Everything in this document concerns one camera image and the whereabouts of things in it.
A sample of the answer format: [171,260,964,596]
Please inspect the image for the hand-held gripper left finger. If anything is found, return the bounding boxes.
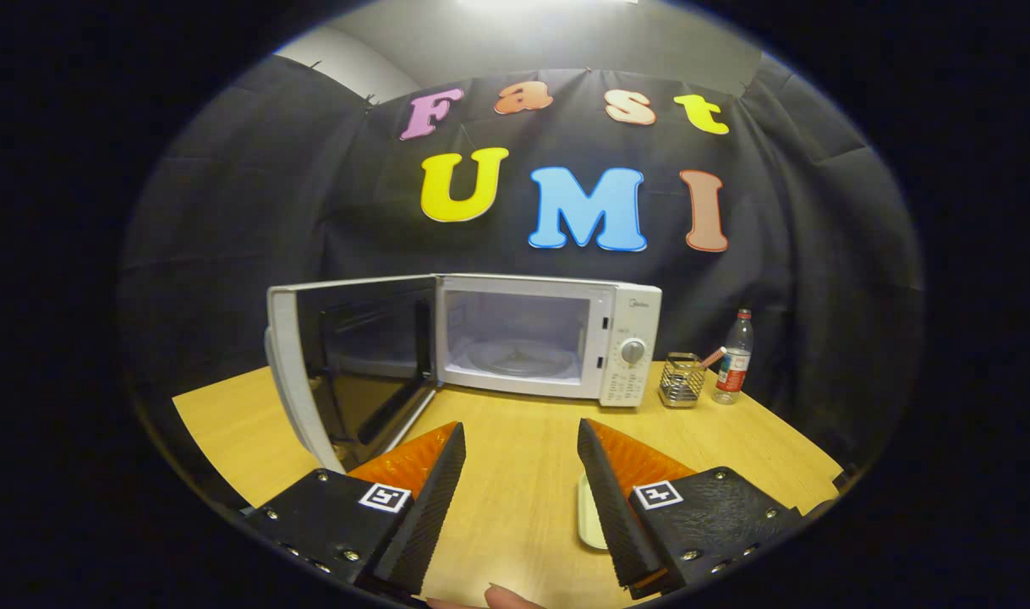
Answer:
[244,421,467,597]

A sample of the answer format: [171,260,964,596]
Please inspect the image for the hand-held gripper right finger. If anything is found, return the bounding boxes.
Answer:
[577,418,808,600]

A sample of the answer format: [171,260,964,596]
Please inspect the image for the white microwave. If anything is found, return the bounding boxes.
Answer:
[265,272,663,475]

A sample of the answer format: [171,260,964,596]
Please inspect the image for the glass microwave turntable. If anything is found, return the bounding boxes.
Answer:
[466,338,579,379]

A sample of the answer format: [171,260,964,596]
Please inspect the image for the pale green square plate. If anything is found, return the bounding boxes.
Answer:
[577,472,609,551]

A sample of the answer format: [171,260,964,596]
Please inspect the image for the clear plastic water bottle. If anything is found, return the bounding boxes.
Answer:
[713,308,754,405]

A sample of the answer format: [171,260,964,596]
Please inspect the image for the metal wire basket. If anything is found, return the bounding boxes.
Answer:
[658,352,707,409]

